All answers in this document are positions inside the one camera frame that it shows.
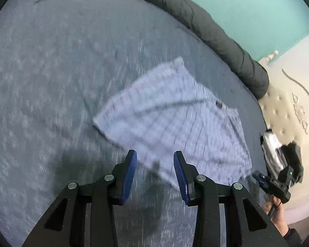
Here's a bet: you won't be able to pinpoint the dark grey rolled duvet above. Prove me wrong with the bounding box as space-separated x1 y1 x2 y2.
67 0 270 99

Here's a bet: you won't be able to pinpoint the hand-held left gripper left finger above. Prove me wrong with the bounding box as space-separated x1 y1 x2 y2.
22 149 138 247

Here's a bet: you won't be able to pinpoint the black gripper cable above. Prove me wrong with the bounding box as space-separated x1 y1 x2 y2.
269 201 283 218

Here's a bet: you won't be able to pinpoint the person's right hand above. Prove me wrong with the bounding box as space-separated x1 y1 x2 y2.
263 194 289 237

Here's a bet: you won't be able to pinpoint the carved headboard ornament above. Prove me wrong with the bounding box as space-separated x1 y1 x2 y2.
291 93 309 135

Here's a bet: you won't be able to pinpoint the person's right forearm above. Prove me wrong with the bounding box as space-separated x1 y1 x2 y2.
282 226 309 247

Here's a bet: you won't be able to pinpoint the cream tufted headboard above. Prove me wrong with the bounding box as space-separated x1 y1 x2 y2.
257 27 309 224

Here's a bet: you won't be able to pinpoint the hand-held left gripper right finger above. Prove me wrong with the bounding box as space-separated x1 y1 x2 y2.
173 150 290 247

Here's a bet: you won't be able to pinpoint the light grey folded garment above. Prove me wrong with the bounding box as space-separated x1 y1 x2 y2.
264 148 284 178

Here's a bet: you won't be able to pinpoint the bed with blue sheet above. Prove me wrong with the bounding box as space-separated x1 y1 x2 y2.
0 0 273 247

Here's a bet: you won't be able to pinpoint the blue plaid shorts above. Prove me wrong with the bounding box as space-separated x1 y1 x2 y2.
93 56 253 189

